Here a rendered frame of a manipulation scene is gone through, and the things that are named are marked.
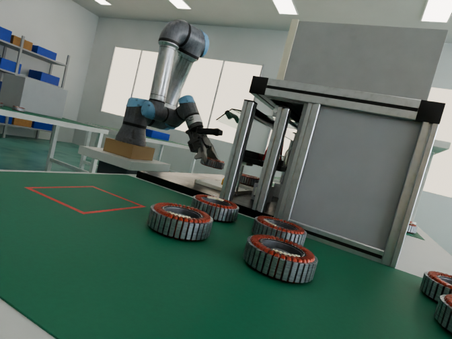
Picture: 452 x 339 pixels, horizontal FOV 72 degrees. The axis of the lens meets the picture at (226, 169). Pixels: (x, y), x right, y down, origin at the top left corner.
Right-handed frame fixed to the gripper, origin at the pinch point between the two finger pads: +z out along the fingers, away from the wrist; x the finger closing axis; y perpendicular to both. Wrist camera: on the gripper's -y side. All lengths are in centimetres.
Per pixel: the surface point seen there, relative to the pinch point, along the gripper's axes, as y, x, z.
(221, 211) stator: -27, 65, 27
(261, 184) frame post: -32, 48, 23
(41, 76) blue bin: 431, -295, -400
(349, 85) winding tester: -62, 38, 6
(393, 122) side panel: -66, 48, 21
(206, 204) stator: -24, 66, 24
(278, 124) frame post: -42, 47, 10
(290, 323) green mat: -43, 93, 42
